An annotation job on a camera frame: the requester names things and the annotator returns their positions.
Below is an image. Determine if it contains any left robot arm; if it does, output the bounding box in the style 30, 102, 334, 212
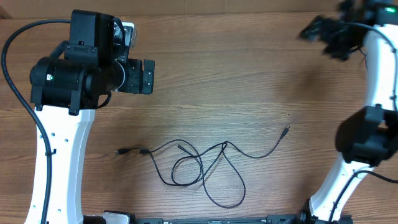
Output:
26, 10, 155, 223

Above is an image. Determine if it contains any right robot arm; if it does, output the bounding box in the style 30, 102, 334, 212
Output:
287, 1, 397, 223

